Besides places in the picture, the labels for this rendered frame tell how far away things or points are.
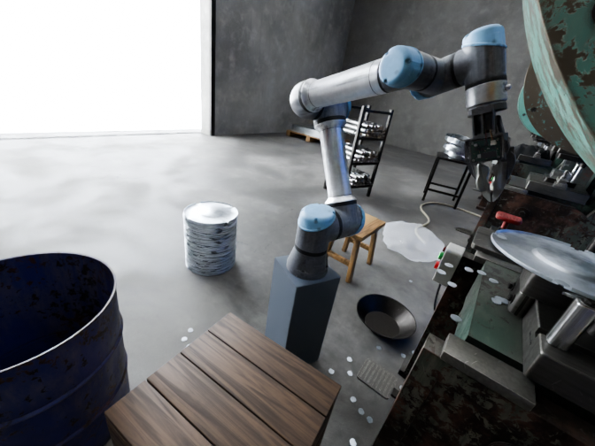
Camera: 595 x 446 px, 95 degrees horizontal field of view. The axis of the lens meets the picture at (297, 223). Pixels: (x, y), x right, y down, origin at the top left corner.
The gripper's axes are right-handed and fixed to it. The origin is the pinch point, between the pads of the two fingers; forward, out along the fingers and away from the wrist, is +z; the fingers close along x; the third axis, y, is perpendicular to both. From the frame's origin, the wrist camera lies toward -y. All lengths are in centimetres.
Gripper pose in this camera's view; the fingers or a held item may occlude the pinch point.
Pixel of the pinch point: (491, 196)
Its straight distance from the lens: 79.6
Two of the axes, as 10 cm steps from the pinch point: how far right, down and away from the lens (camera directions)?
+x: 7.1, 0.0, -7.1
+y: -6.9, 2.3, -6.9
